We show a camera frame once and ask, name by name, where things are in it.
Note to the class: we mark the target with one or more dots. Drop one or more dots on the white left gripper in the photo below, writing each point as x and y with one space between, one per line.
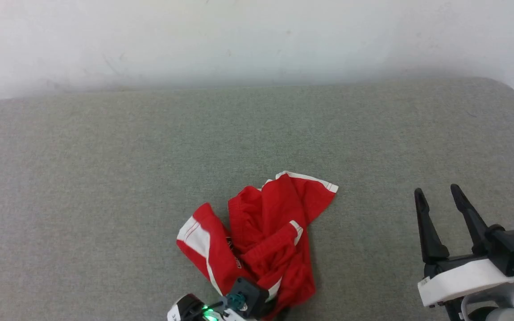
239 316

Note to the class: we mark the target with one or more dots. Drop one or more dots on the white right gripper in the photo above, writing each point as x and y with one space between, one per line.
462 278

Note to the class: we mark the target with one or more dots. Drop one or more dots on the red garment with white trim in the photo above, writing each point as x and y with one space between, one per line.
275 223

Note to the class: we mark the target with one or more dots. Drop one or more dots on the grey fabric sofa seat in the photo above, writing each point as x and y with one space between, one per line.
105 178

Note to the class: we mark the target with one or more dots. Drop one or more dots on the teal left camera connector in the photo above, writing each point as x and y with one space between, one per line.
235 302

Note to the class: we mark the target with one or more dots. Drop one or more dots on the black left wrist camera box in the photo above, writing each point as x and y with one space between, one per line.
250 294

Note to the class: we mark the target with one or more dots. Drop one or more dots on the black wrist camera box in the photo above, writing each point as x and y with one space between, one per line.
513 245
250 294

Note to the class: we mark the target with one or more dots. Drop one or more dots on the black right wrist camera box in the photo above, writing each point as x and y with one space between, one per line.
513 245

